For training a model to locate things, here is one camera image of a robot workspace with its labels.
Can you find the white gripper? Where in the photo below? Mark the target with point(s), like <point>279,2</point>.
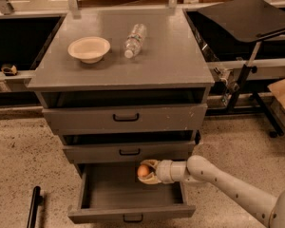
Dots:
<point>163,171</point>

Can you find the orange fruit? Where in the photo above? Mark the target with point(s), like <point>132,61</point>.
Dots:
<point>143,171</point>

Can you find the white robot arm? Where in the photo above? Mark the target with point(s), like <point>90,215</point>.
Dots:
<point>266,208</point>

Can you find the grey middle drawer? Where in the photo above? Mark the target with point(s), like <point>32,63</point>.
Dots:
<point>128,152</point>

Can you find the grey drawer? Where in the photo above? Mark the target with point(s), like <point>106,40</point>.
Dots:
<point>128,152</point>
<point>112,192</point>
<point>125,119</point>

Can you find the grey bottom drawer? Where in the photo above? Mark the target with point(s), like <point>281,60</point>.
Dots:
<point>112,192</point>

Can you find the grey top drawer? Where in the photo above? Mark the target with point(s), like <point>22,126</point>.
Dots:
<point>125,119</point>

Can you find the grey drawer cabinet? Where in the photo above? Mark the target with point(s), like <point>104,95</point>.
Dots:
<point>169,70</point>

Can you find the black bar on floor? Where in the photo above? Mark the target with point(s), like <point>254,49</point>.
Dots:
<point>36,201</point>

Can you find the clear plastic water bottle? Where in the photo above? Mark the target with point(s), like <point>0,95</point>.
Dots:
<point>134,42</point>

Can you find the white paper bowl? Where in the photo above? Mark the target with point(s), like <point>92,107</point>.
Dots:
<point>89,50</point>

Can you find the small tape roll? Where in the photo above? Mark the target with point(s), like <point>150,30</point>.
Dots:
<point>9,69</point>

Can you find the black stand table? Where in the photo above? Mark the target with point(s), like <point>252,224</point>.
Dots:
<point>243,43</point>

